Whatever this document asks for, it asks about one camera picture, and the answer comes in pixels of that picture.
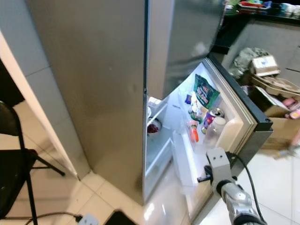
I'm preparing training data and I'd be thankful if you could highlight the white capped clear bottle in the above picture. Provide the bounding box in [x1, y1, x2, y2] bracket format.
[204, 116, 228, 150]

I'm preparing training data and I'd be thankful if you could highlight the green snack bag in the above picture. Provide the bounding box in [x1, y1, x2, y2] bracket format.
[194, 74, 221, 111]

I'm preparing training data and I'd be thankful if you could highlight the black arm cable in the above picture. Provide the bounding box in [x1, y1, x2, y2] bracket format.
[23, 211, 83, 224]
[227, 151, 264, 214]

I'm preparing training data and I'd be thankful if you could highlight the purple drink can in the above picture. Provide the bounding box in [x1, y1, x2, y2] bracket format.
[201, 108, 225, 135]

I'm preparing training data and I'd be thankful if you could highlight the silver fridge door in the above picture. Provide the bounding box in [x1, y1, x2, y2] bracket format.
[169, 54, 273, 225]

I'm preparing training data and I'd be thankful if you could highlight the brown printed cardboard box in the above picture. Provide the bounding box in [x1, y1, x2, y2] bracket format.
[260, 115, 300, 151]

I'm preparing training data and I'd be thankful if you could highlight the silver fridge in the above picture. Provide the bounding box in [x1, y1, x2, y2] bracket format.
[26, 0, 225, 207]

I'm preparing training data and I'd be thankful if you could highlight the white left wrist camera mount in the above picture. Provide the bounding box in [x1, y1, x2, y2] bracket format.
[77, 213, 99, 225]

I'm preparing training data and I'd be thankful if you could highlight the small orange bottle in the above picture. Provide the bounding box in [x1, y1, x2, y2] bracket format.
[188, 120, 200, 143]

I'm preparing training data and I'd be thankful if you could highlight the steel bowl red food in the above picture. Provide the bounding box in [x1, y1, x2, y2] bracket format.
[148, 120, 163, 135]

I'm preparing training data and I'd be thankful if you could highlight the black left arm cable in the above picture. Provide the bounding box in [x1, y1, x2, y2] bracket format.
[23, 211, 83, 224]

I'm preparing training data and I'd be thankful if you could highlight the grey cloth bundle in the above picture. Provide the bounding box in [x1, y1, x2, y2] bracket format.
[230, 47, 270, 78]

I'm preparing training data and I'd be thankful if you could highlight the black kitchen counter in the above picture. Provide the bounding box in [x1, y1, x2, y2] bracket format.
[211, 0, 300, 54]

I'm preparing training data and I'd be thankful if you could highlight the black folding chair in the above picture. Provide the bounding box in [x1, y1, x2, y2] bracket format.
[0, 101, 66, 225]

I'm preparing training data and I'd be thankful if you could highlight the white printed carton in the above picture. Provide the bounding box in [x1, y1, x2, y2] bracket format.
[251, 55, 281, 76]

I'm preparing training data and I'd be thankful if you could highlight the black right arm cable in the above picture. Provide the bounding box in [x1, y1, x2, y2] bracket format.
[227, 151, 264, 214]

